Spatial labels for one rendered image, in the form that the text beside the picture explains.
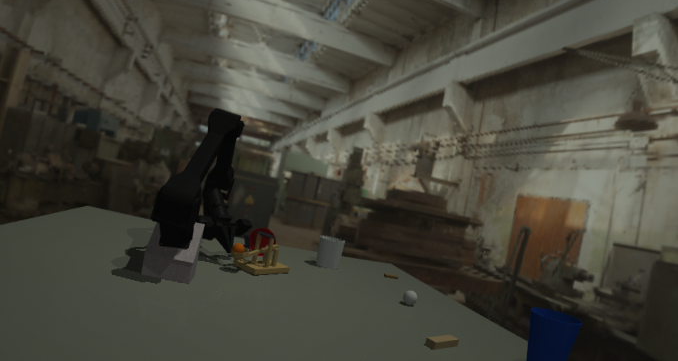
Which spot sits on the tan rectangular block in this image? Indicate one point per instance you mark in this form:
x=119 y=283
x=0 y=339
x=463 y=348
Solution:
x=443 y=341

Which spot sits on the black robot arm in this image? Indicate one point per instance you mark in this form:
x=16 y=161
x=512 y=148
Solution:
x=178 y=202

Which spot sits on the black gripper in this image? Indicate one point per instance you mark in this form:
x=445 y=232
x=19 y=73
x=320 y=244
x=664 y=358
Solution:
x=218 y=221

